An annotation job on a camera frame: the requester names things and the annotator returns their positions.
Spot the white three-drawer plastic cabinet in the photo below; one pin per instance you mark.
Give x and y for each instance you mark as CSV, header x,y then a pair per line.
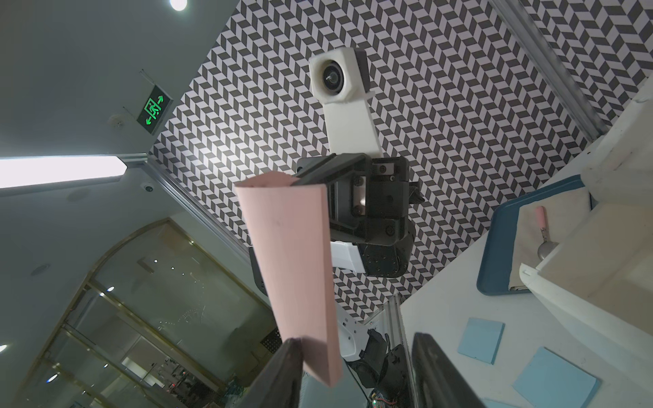
x,y
598,282

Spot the green exit sign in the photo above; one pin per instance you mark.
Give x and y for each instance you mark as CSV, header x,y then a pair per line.
x,y
154,109

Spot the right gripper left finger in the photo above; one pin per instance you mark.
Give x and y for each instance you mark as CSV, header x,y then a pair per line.
x,y
279,384

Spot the blue sticky note upper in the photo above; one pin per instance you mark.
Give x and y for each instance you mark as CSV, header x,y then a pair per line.
x,y
481,340

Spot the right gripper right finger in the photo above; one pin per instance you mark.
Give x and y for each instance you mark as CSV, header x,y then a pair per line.
x,y
439,383

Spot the blue sticky note far left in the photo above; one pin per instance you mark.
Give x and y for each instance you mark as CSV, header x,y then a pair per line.
x,y
490,403

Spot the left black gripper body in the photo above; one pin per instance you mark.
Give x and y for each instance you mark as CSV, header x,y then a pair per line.
x,y
370,229

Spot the pink sticky note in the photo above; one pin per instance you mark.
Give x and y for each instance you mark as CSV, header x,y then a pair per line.
x,y
289,230

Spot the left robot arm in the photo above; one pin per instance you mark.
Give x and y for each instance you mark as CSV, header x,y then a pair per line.
x,y
382,369

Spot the blue sticky note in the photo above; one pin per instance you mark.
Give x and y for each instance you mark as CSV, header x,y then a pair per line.
x,y
490,403
552,381
481,340

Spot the dark blue tray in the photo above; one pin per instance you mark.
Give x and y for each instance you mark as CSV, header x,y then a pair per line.
x,y
496,263

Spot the blue sticky note lower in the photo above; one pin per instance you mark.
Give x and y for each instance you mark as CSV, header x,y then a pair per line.
x,y
552,381

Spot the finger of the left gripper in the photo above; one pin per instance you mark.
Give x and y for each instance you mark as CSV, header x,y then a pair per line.
x,y
331,169

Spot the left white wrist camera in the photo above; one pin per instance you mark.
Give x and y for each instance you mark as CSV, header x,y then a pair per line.
x,y
341,82

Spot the ceiling light panel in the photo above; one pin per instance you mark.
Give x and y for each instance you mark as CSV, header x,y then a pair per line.
x,y
47,170

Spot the pink-handled spoon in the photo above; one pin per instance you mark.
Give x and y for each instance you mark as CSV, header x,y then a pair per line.
x,y
548,245

